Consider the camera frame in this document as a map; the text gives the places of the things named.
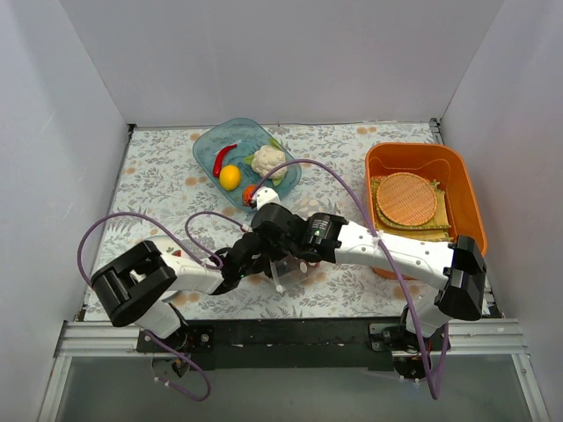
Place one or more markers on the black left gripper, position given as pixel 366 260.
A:
pixel 262 263

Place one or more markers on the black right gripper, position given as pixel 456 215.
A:
pixel 270 215

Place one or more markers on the clear polka dot zip bag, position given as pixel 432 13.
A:
pixel 288 272

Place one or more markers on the small orange fake pumpkin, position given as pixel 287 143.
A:
pixel 248 199

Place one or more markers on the yellow fake lemon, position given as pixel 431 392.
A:
pixel 230 177

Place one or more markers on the fake cauliflower with leaves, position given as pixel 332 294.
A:
pixel 267 157

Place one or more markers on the red fake chili pepper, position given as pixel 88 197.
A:
pixel 218 165

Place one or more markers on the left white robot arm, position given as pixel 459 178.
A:
pixel 131 286

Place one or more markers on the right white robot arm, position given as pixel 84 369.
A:
pixel 456 271

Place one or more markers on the white strawberry print plate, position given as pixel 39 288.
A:
pixel 171 252

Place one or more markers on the teal transparent plastic tray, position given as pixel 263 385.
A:
pixel 235 141

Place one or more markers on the round woven orange mat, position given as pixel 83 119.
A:
pixel 406 199

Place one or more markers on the floral patterned table mat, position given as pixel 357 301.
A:
pixel 162 187

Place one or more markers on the orange plastic tub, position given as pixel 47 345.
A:
pixel 432 162

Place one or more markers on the green bamboo mat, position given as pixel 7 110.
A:
pixel 435 230

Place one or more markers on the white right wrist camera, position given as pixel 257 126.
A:
pixel 264 196

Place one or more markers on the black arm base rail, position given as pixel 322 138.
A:
pixel 367 342

